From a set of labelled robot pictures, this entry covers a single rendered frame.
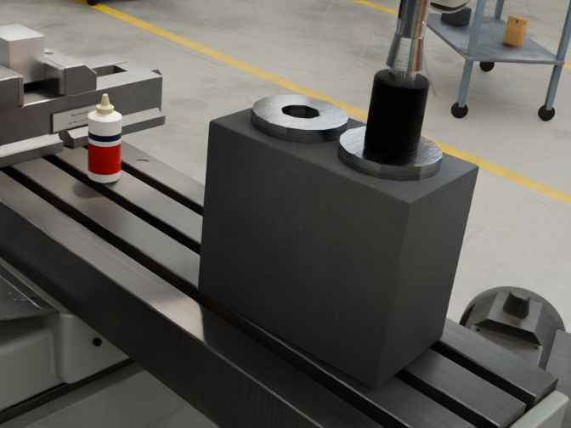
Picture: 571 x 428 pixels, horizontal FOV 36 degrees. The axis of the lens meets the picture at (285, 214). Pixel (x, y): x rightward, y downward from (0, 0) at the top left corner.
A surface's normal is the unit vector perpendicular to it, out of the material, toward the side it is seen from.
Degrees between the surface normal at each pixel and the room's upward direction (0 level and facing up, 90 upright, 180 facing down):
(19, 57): 90
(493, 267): 0
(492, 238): 0
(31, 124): 90
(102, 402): 90
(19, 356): 90
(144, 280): 0
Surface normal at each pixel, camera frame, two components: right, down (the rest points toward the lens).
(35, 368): 0.72, 0.38
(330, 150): 0.11, -0.89
